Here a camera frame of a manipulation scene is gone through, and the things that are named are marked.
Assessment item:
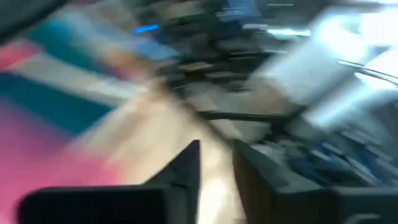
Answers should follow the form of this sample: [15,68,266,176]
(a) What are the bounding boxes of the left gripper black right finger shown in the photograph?
[231,138,338,224]

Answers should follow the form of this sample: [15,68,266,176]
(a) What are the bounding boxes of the pink translucent plastic bin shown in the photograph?
[0,102,131,224]

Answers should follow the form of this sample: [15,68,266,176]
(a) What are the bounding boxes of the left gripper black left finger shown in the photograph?
[144,139,201,224]

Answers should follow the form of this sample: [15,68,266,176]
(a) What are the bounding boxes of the black aluminium table frame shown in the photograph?
[174,77,299,138]

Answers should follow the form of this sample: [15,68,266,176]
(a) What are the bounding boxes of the blue plastic bin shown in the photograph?
[0,18,125,135]

